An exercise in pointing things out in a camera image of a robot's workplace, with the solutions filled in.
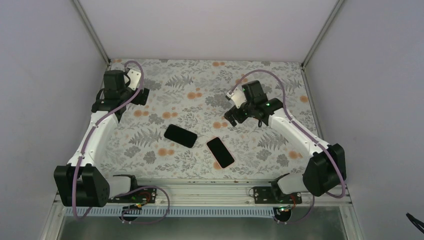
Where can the aluminium mounting rail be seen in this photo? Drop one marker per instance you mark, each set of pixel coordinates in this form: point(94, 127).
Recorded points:
point(224, 193)

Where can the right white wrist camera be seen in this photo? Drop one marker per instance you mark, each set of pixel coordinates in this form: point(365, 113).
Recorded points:
point(237, 96)

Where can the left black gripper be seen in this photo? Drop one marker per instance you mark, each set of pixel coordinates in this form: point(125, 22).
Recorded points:
point(137, 100)

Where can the black object at edge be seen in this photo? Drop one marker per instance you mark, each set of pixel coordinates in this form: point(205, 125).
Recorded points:
point(416, 222)

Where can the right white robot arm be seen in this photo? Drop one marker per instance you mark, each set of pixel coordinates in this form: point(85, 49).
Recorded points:
point(326, 167)

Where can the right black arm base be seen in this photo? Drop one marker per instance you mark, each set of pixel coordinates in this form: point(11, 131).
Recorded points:
point(270, 195)

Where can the floral patterned table mat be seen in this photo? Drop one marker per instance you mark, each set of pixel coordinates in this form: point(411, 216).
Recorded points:
point(191, 94)

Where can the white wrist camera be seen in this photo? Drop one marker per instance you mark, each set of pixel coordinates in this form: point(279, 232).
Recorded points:
point(237, 96)
point(134, 78)

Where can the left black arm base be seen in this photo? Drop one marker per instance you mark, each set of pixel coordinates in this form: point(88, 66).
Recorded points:
point(143, 196)

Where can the black smartphone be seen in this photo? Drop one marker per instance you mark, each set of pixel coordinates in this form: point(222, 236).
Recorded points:
point(220, 152)

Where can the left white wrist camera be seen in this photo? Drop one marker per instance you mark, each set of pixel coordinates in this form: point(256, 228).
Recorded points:
point(134, 78)

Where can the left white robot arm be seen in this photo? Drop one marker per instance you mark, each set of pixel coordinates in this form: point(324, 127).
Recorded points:
point(80, 182)

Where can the pink phone case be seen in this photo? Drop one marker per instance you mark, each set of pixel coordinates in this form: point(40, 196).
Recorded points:
point(215, 159)

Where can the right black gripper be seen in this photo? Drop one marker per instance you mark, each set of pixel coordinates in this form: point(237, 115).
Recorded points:
point(228, 115)

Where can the black phone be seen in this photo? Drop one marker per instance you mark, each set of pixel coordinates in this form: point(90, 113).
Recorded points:
point(180, 136)

